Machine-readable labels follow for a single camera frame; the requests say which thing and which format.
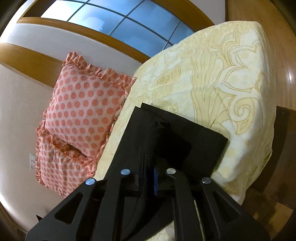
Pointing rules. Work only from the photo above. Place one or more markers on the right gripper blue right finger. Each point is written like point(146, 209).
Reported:
point(202, 210)

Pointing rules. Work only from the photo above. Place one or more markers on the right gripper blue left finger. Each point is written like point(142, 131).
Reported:
point(119, 207)

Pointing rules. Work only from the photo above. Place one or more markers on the black pants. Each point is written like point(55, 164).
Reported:
point(154, 138)

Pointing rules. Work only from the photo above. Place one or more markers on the rear polka dot pillow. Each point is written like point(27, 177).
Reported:
point(60, 166)

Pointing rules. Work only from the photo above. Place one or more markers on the polka dot pillow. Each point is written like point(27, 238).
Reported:
point(60, 166)
point(85, 104)

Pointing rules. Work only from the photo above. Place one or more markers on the front polka dot pillow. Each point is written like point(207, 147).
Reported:
point(85, 104)

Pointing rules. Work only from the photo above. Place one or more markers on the white wall socket panel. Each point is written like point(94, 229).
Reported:
point(32, 161)

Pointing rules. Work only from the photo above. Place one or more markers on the wooden window frame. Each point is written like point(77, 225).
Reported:
point(111, 34)

